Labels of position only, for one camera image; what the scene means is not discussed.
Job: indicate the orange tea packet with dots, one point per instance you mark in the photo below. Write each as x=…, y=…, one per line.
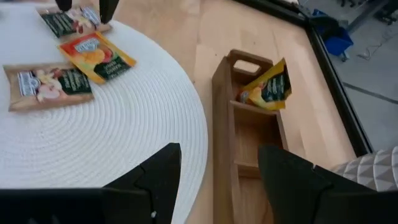
x=96, y=59
x=273, y=90

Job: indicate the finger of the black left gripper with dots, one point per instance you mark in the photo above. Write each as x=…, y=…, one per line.
x=63, y=4
x=107, y=9

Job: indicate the blue cart with grey base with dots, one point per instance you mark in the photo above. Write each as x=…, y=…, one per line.
x=339, y=43

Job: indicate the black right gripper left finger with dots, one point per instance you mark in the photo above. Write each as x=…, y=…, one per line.
x=161, y=174

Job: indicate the brown tea packet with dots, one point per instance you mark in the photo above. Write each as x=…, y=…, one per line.
x=68, y=23
x=46, y=90

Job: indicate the succulent in patterned grey pot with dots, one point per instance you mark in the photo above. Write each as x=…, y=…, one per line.
x=379, y=168

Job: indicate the white round woven placemat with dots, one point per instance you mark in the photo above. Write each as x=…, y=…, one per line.
x=109, y=130

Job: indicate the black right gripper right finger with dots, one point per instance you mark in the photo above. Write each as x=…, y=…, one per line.
x=292, y=186

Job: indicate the wooden three-compartment tray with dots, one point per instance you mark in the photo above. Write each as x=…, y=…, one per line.
x=222, y=140

